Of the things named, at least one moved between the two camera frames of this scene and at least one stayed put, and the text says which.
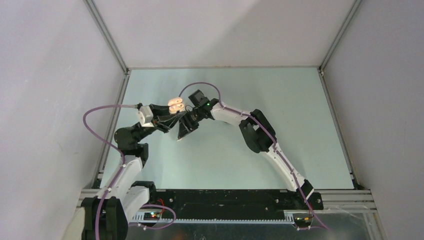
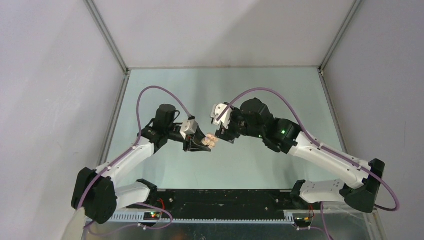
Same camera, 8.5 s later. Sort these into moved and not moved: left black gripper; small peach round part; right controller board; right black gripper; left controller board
Moved: left black gripper; small peach round part; right black gripper
Not moved: right controller board; left controller board
